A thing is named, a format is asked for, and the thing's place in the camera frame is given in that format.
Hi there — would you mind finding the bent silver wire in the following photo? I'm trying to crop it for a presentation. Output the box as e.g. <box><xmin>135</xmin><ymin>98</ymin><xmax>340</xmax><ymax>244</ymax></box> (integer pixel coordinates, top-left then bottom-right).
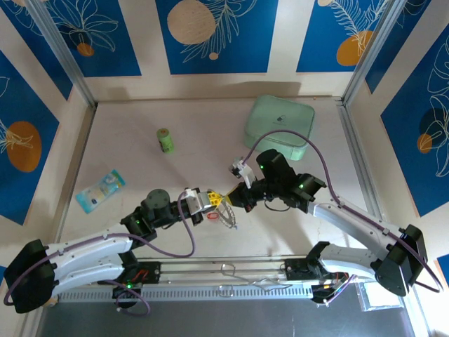
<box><xmin>217</xmin><ymin>263</ymin><xmax>294</xmax><ymax>298</ymax></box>

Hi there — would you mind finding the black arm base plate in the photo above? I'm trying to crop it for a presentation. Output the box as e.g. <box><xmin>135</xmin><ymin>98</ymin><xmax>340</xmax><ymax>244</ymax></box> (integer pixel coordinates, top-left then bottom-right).
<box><xmin>112</xmin><ymin>260</ymin><xmax>163</xmax><ymax>299</ymax></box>
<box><xmin>283</xmin><ymin>258</ymin><xmax>351</xmax><ymax>305</ymax></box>

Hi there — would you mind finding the aluminium frame post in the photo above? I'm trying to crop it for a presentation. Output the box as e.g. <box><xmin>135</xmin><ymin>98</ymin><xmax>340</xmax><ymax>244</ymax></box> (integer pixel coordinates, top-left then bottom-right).
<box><xmin>25</xmin><ymin>0</ymin><xmax>98</xmax><ymax>108</ymax></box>
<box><xmin>342</xmin><ymin>0</ymin><xmax>404</xmax><ymax>106</ymax></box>

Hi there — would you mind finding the mint green zipper case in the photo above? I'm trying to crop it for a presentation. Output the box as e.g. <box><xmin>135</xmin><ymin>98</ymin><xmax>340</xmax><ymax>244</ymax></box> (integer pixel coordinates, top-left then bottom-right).
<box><xmin>243</xmin><ymin>94</ymin><xmax>316</xmax><ymax>162</ymax></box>

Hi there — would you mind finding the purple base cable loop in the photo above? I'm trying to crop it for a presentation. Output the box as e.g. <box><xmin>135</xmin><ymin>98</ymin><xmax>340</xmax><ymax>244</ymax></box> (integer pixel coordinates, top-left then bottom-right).
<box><xmin>322</xmin><ymin>273</ymin><xmax>358</xmax><ymax>309</ymax></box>
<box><xmin>114</xmin><ymin>284</ymin><xmax>152</xmax><ymax>318</ymax></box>

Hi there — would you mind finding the silver taped square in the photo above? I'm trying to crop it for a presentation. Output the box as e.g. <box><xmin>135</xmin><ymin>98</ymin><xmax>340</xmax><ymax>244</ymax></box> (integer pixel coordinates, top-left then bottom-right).
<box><xmin>354</xmin><ymin>280</ymin><xmax>404</xmax><ymax>312</ymax></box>

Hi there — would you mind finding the blue wipes packet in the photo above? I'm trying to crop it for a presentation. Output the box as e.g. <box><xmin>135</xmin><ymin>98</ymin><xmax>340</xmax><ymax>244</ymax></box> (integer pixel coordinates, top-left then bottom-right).
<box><xmin>75</xmin><ymin>168</ymin><xmax>126</xmax><ymax>214</ymax></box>

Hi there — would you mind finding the green cylindrical can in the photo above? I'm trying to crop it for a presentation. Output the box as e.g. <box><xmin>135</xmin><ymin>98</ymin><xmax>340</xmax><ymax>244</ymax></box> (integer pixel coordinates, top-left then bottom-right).
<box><xmin>156</xmin><ymin>127</ymin><xmax>176</xmax><ymax>155</ymax></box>

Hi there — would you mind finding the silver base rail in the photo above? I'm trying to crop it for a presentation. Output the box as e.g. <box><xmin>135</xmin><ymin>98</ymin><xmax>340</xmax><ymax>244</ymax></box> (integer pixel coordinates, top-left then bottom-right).
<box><xmin>138</xmin><ymin>258</ymin><xmax>316</xmax><ymax>284</ymax></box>

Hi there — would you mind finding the slotted grey cable duct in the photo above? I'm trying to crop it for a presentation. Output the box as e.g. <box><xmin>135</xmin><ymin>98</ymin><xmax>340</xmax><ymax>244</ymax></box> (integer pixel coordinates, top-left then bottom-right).
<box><xmin>58</xmin><ymin>282</ymin><xmax>357</xmax><ymax>303</ymax></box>

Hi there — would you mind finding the aluminium side rail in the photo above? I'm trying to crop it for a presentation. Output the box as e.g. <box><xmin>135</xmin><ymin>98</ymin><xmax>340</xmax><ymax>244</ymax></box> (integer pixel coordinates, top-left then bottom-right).
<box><xmin>336</xmin><ymin>98</ymin><xmax>387</xmax><ymax>222</ymax></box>
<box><xmin>52</xmin><ymin>105</ymin><xmax>98</xmax><ymax>246</ymax></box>

